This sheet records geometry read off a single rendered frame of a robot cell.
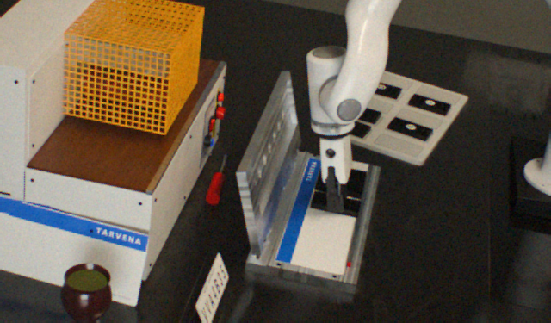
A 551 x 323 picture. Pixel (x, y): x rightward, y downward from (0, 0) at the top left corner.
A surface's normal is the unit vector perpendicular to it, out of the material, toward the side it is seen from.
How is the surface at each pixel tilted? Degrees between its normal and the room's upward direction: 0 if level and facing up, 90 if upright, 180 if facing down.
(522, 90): 0
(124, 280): 69
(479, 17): 90
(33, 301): 0
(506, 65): 0
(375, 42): 42
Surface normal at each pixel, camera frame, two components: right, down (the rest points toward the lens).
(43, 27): 0.13, -0.86
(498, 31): -0.18, 0.47
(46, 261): -0.19, 0.11
